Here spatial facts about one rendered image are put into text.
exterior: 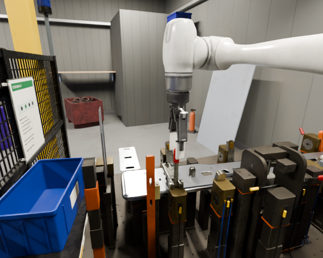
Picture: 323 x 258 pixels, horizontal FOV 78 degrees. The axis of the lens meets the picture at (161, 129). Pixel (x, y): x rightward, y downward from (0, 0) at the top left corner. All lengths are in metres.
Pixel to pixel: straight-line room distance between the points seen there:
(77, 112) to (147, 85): 1.81
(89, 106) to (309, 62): 4.98
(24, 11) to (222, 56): 0.97
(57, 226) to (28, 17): 0.99
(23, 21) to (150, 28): 4.05
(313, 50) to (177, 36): 0.34
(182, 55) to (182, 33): 0.06
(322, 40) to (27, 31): 1.18
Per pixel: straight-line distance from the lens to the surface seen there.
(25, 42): 1.28
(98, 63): 6.36
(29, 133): 0.94
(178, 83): 0.63
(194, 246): 1.08
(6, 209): 0.73
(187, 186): 0.90
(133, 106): 5.04
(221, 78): 3.84
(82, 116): 5.21
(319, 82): 3.08
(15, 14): 1.30
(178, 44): 0.62
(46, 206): 0.84
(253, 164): 0.82
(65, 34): 6.39
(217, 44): 0.71
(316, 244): 1.30
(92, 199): 0.73
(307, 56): 0.44
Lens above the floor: 1.50
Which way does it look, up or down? 18 degrees down
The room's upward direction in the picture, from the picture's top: straight up
